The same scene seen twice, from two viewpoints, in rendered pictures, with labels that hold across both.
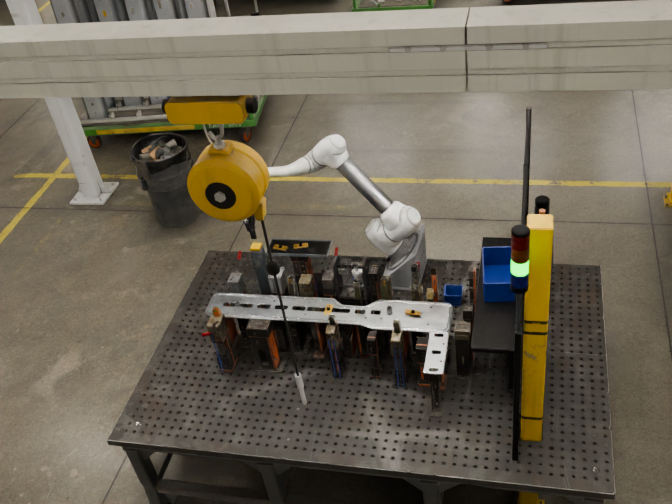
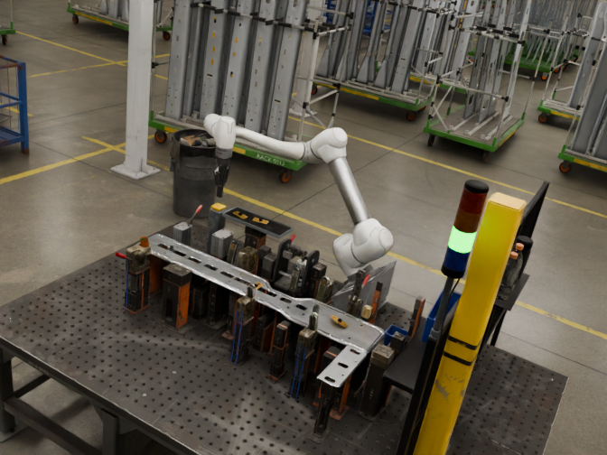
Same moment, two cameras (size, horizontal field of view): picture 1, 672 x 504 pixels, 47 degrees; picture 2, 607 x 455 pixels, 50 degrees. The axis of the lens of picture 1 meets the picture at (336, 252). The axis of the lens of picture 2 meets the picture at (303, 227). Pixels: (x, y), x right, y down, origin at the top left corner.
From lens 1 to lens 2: 1.35 m
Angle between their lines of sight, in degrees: 14
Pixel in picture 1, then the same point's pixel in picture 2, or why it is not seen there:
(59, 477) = not seen: outside the picture
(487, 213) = not seen: hidden behind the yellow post
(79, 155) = (135, 129)
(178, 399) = (66, 315)
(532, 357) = (443, 393)
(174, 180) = (199, 171)
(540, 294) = (478, 303)
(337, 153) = (333, 145)
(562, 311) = (507, 401)
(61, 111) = (136, 84)
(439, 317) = (365, 337)
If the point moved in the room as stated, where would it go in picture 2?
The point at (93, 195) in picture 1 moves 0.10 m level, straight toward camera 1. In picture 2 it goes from (133, 170) to (132, 173)
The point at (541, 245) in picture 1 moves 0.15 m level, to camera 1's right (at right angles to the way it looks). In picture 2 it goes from (499, 230) to (549, 241)
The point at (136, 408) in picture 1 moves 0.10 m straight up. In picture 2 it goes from (22, 306) to (21, 290)
